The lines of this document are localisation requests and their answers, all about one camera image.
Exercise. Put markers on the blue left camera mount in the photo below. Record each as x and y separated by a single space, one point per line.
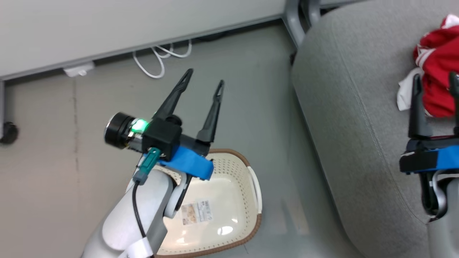
190 163

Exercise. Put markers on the grey curved partition leg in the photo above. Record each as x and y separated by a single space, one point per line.
312 10
294 25

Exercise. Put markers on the cream perforated laundry basket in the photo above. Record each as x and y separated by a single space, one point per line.
222 200

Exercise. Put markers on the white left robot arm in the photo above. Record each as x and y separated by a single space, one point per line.
122 222

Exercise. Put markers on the red garment with white stripe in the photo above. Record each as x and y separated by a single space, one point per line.
439 93

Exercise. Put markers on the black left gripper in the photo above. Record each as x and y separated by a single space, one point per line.
120 130

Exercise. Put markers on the small white partition panel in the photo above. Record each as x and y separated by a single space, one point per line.
337 2

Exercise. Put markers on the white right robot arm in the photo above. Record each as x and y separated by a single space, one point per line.
444 229

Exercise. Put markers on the small dark caster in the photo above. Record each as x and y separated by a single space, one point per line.
292 59

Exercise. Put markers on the white plastic floor adapter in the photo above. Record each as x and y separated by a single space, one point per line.
79 70

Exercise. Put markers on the blue right camera mount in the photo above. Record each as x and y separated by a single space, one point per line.
419 163

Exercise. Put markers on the grey fabric sofa seat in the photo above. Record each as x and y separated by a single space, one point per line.
358 107

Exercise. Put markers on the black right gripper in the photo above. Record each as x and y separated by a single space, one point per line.
430 143

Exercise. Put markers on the printed basket sticker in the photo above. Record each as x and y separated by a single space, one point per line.
196 212

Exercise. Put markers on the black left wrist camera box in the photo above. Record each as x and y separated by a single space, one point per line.
162 138

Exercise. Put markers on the large white partition panel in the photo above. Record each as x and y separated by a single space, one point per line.
125 25

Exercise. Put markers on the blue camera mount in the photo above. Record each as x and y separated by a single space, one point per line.
419 163
190 163

